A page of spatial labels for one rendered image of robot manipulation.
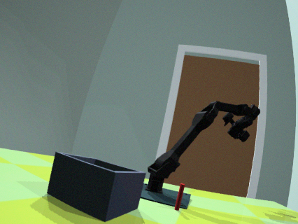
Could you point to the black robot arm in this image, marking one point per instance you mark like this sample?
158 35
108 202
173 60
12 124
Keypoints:
168 162

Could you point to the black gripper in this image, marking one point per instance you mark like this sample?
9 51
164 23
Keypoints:
228 119

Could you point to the red peg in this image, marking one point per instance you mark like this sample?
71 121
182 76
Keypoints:
179 197

